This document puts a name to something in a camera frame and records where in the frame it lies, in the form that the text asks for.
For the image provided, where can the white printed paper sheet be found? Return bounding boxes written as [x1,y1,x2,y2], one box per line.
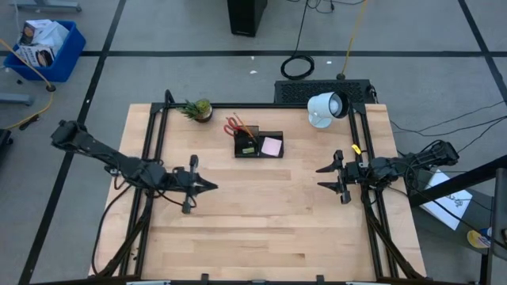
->
[419,169,475,232]

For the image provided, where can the dark upright post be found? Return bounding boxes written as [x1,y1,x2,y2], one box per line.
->
[485,168,507,285]

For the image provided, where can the yellow round disc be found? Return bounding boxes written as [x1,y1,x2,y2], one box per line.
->
[466,227,493,250]

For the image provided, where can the grey metal floor foot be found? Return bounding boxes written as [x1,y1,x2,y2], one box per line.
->
[10,0,83,13]
[0,92,34,107]

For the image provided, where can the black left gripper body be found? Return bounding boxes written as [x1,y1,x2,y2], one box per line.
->
[164,154,200,215]

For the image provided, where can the black hanging coiled cable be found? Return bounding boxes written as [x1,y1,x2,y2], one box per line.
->
[280,0,317,82]

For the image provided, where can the red handled scissors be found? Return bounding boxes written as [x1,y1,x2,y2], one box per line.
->
[223,116,246,139]

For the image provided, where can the pink sticky note pad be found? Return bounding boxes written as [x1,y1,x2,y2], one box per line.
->
[260,136,284,158]

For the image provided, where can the white spot lamp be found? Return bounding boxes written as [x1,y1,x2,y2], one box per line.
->
[307,90,351,130]

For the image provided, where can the black floor equipment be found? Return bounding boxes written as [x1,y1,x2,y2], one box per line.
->
[0,128,13,159]

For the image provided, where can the small potted green plant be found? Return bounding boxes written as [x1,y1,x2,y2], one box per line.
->
[177,97,214,124]

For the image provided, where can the yellow floor cable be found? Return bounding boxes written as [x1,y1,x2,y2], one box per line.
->
[0,37,56,131]

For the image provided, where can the black computer tower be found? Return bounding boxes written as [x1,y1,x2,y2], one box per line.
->
[227,0,269,38]

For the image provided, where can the black mesh desk organizer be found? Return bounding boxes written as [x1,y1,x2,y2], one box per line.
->
[232,125,285,159]

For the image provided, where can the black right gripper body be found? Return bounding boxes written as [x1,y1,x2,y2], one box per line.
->
[334,149,374,206]

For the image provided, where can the black aluminium table frame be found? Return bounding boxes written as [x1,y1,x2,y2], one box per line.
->
[89,89,428,280]

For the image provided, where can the blue plastic bin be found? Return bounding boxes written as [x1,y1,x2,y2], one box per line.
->
[3,19,87,83]

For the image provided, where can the yellow hanging cable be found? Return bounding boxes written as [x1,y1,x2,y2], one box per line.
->
[336,0,372,82]

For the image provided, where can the white printed carton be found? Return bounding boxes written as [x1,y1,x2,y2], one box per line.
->
[14,44,57,68]

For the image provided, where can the yellow wooden pencil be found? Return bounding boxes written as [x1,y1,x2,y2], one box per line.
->
[232,112,257,142]

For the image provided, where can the black diagonal beam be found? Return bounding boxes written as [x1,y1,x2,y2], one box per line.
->
[409,154,507,208]

